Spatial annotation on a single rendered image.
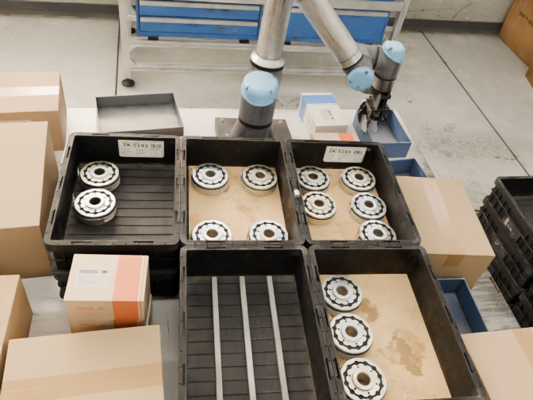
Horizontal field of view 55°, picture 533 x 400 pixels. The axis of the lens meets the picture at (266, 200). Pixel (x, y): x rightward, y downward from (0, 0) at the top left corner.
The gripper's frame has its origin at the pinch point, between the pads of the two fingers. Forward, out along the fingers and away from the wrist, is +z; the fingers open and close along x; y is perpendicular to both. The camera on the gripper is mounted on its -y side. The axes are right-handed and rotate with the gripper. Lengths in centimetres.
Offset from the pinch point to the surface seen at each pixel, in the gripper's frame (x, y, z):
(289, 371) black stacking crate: -50, 92, -7
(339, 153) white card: -21.4, 28.9, -13.9
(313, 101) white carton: -17.0, -12.6, -3.6
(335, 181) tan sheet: -23.0, 34.4, -7.6
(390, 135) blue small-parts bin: 13.1, -2.5, 5.0
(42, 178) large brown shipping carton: -104, 37, -15
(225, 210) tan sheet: -58, 44, -8
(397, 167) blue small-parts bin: 6.7, 18.9, 1.7
